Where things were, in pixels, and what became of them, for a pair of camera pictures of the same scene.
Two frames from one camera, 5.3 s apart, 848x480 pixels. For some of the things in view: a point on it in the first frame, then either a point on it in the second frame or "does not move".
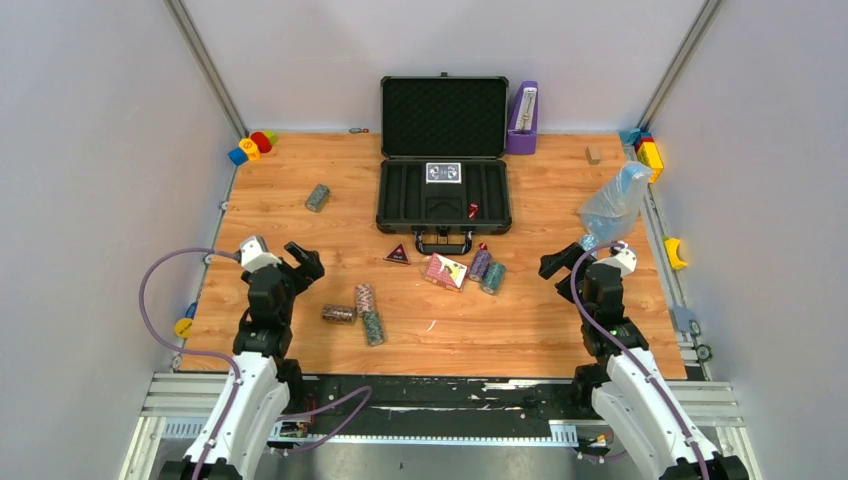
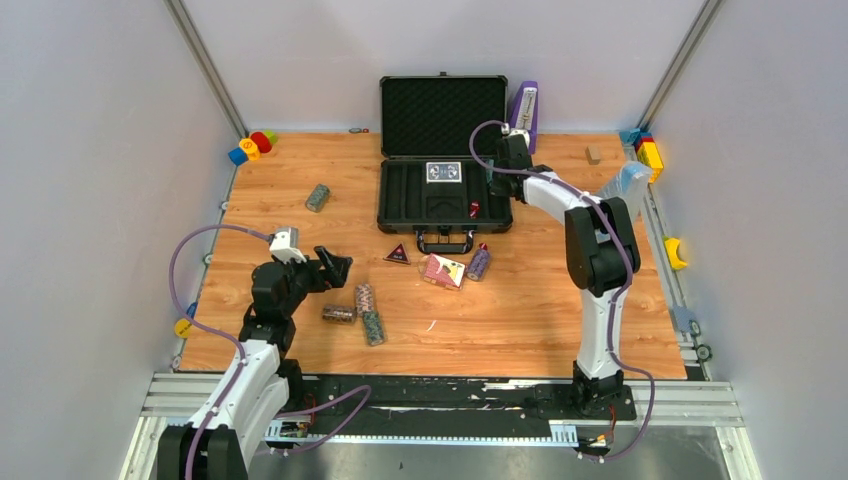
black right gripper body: x=567 y=260 -> x=498 y=184
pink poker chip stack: x=364 y=298 does not move
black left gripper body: x=289 y=270 -> x=321 y=269
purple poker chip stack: x=480 y=263 does not move
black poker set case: x=444 y=176 does not move
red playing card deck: x=444 y=272 does not move
